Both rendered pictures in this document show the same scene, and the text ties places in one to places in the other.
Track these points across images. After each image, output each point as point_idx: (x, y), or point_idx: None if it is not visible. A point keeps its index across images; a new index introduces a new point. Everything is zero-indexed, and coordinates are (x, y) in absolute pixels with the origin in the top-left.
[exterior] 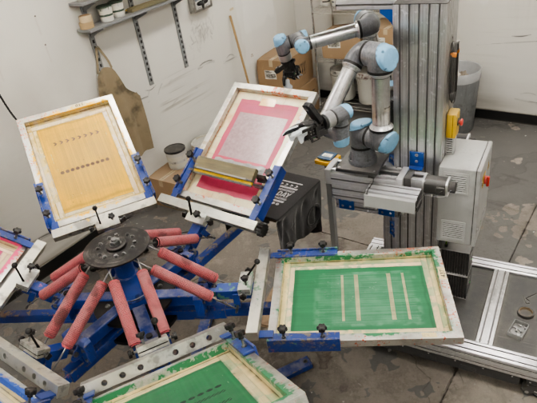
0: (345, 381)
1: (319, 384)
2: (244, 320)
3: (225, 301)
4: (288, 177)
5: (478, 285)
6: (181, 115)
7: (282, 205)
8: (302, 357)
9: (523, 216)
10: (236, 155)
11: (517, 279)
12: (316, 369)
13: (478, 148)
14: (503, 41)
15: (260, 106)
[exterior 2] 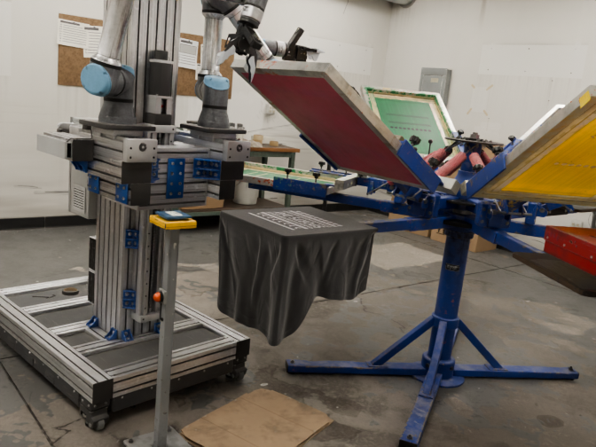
0: (260, 352)
1: (286, 358)
2: (348, 431)
3: (381, 200)
4: (259, 220)
5: (66, 314)
6: None
7: (294, 209)
8: (294, 364)
9: None
10: (348, 139)
11: (23, 306)
12: (282, 367)
13: (94, 118)
14: None
15: (301, 90)
